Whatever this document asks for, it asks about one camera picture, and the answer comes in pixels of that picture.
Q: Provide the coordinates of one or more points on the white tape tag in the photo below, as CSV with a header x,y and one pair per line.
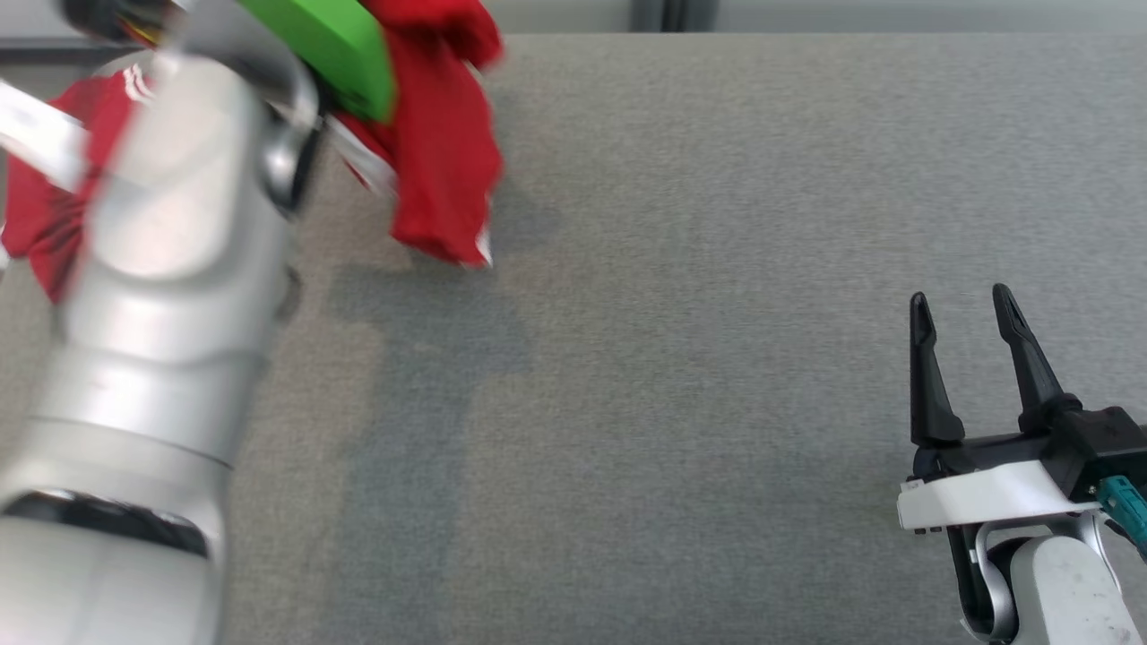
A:
x,y
36,133

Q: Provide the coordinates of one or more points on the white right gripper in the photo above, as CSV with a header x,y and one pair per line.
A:
x,y
986,493

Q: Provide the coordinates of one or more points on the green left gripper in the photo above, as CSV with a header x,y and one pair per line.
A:
x,y
336,49

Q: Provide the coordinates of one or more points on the plain red garment white hem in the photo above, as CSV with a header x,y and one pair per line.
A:
x,y
444,143

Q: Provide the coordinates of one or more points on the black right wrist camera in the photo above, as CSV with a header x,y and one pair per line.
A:
x,y
1098,443

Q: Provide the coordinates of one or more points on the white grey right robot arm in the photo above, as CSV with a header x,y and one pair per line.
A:
x,y
1062,582

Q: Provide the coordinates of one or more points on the dark grey wall post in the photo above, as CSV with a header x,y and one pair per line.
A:
x,y
674,13

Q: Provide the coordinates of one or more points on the grey fabric sofa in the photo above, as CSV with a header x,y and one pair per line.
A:
x,y
672,376

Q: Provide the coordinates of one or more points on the red white numbered jersey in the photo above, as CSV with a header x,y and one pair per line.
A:
x,y
49,224

